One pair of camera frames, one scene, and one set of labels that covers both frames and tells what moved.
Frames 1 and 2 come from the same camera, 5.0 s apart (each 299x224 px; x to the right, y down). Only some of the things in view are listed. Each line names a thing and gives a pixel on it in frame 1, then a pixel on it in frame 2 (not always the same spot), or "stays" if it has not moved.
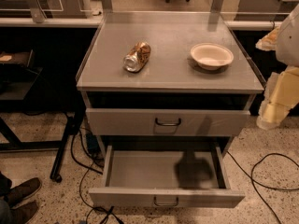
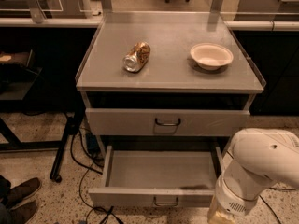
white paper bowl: x=212 y=56 stays
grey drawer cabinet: x=167 y=78 stays
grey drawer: x=165 y=176 stays
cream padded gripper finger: x=281 y=94 to x=218 y=216
